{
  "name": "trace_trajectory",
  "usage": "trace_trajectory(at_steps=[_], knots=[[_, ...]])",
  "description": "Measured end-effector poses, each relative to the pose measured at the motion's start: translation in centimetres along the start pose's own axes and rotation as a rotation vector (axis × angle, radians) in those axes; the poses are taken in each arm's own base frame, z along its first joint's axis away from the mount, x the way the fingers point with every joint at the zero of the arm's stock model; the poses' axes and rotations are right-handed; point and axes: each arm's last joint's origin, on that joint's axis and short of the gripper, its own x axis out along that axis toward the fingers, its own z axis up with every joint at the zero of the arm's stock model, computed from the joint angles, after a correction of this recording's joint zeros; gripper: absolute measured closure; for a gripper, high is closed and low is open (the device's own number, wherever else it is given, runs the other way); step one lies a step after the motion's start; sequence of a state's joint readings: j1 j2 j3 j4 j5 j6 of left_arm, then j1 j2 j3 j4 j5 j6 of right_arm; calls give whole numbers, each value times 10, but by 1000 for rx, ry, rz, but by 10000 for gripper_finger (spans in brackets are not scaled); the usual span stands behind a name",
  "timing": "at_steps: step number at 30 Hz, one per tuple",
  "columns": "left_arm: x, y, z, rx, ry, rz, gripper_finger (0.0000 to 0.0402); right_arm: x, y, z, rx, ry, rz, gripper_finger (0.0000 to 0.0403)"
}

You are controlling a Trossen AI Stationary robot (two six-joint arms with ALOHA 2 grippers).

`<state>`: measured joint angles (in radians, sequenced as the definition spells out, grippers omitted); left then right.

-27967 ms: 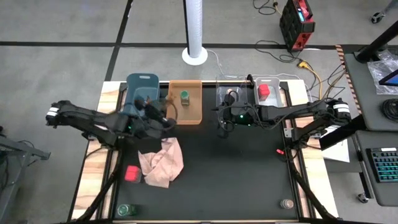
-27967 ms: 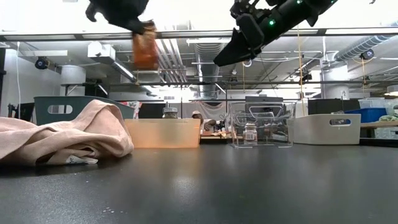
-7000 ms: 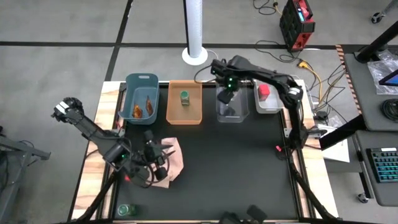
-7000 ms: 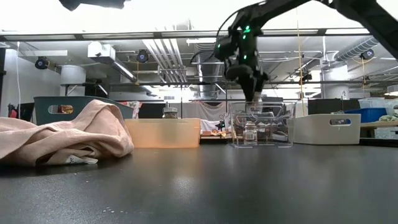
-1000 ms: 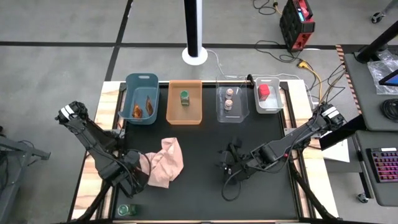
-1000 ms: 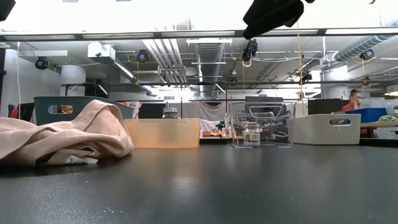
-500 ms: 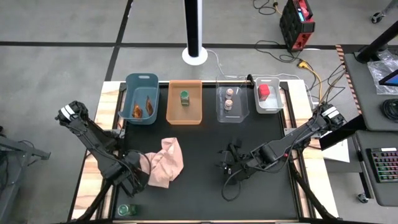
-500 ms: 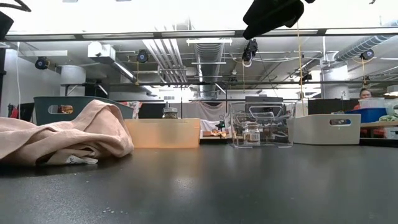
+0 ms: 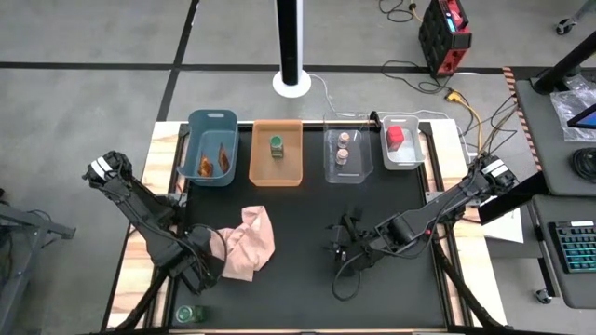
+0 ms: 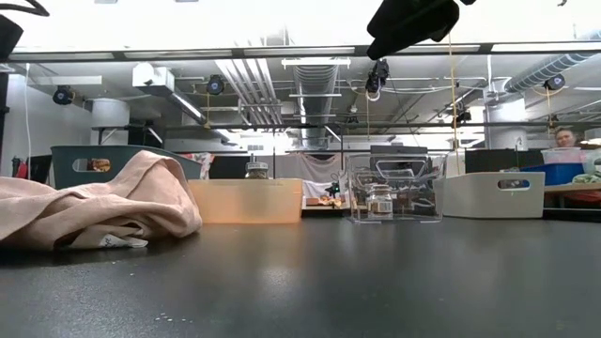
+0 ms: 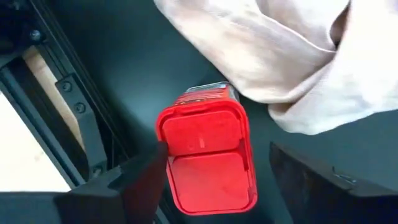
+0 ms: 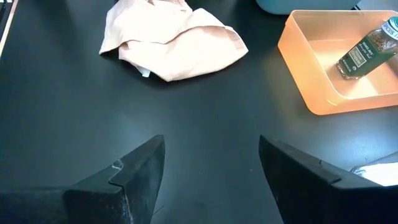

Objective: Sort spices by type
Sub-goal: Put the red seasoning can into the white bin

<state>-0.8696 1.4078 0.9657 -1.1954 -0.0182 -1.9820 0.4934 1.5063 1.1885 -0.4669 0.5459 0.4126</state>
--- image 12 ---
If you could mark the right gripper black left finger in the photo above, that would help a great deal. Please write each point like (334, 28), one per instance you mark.
(124, 193)

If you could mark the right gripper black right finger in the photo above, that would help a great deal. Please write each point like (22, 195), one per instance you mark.
(311, 193)

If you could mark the green-lid spice jar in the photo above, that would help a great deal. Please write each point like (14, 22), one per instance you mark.
(367, 51)

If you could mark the pink cloth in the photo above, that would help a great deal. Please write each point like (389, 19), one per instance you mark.
(174, 40)

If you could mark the black table mat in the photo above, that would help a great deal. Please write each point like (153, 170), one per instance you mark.
(202, 109)

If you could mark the orange plastic bin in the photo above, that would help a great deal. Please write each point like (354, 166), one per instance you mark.
(298, 62)

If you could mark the blue-grey plastic bin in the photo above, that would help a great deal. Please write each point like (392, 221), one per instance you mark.
(304, 6)

